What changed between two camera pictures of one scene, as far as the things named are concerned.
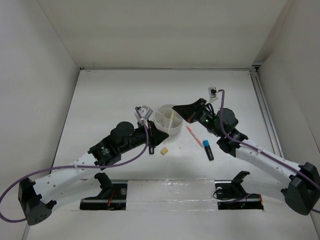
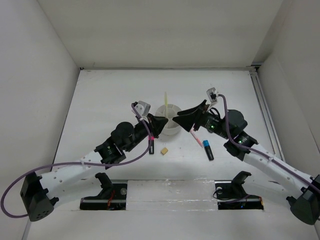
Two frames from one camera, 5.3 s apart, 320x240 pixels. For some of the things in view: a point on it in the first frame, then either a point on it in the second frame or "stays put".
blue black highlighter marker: [208, 150] stays put
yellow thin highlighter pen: [171, 120] → [166, 103]
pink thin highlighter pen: [199, 141] stays put
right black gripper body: [205, 118] stays put
